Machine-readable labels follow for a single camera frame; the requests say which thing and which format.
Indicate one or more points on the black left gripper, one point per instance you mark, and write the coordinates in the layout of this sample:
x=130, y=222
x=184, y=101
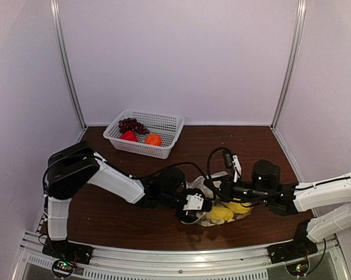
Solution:
x=183, y=216

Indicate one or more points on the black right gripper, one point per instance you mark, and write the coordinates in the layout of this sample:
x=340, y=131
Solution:
x=227, y=184

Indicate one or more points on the orange fake food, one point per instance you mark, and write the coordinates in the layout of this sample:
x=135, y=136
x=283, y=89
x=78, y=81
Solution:
x=153, y=139

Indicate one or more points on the clear zip top bag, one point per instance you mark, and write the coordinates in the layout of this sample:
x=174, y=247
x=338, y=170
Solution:
x=199, y=217

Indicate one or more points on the yellow fake banana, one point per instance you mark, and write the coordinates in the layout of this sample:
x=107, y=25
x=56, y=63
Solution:
x=219, y=215

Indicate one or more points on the red fake food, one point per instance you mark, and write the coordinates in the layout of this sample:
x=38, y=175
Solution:
x=129, y=136

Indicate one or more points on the purple fake grapes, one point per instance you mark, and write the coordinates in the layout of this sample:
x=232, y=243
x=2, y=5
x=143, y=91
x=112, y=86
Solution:
x=132, y=124

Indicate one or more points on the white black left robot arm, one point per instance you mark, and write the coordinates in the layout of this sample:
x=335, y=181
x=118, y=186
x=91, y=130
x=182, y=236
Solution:
x=72, y=168

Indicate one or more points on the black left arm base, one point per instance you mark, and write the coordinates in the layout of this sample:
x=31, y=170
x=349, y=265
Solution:
x=67, y=251

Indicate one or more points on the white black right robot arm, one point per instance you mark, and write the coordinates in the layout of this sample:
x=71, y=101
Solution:
x=290, y=199

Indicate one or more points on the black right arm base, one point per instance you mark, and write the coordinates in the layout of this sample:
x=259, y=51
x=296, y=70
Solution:
x=284, y=252

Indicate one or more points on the yellow fake lemon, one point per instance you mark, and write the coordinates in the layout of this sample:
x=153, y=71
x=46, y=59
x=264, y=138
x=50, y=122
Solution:
x=239, y=208

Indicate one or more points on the white plastic perforated basket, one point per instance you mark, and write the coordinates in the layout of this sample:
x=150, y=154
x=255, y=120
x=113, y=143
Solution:
x=169, y=127

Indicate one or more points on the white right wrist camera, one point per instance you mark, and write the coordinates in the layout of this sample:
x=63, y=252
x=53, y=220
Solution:
x=232, y=163

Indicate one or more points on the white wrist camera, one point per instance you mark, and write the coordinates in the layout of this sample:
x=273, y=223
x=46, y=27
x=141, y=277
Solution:
x=232, y=163
x=195, y=200

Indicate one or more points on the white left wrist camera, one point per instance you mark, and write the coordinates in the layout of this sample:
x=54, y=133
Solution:
x=195, y=200

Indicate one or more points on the aluminium front rail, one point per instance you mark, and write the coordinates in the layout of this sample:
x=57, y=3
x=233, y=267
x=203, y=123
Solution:
x=251, y=262

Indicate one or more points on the right aluminium corner post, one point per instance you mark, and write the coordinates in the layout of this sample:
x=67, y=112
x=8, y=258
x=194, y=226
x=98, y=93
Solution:
x=294, y=51

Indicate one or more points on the aluminium corner post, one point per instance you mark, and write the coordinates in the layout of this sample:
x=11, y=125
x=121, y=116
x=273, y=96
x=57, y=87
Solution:
x=56, y=18
x=294, y=51

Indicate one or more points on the left aluminium corner post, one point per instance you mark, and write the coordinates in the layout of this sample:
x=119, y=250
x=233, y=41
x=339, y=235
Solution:
x=56, y=18

